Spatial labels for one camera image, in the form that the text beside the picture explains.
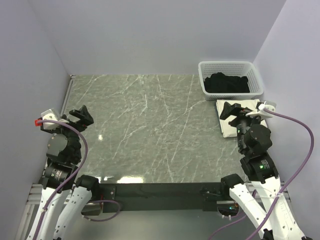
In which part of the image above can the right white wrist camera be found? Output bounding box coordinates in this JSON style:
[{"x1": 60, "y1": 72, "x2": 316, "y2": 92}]
[{"x1": 245, "y1": 100, "x2": 277, "y2": 120}]

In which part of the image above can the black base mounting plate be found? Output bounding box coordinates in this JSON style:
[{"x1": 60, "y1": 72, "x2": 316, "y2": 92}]
[{"x1": 91, "y1": 182, "x2": 240, "y2": 216}]

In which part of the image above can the aluminium front frame rail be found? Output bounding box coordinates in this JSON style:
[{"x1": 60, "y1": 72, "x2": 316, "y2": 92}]
[{"x1": 26, "y1": 182, "x2": 291, "y2": 205}]

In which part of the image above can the aluminium left side rail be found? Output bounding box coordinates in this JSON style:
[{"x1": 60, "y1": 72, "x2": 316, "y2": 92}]
[{"x1": 60, "y1": 74, "x2": 76, "y2": 115}]

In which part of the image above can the folded white t shirt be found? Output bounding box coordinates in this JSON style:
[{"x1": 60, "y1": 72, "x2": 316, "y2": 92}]
[{"x1": 215, "y1": 98, "x2": 268, "y2": 138}]

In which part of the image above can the white perforated plastic basket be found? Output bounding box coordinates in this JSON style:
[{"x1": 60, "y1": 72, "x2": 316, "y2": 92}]
[{"x1": 198, "y1": 61, "x2": 264, "y2": 101}]

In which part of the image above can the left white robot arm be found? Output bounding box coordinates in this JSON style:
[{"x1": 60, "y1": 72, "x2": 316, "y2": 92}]
[{"x1": 25, "y1": 105, "x2": 100, "y2": 240}]

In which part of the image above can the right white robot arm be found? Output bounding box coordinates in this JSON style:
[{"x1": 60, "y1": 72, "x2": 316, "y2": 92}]
[{"x1": 219, "y1": 101, "x2": 315, "y2": 240}]

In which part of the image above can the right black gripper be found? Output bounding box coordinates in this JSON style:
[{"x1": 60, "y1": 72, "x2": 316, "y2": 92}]
[{"x1": 219, "y1": 100, "x2": 263, "y2": 152}]

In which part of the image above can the black t shirt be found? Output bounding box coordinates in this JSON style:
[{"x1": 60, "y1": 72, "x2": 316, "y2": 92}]
[{"x1": 204, "y1": 72, "x2": 250, "y2": 94}]

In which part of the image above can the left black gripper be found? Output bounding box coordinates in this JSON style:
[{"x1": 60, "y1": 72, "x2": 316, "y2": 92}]
[{"x1": 41, "y1": 104, "x2": 93, "y2": 160}]

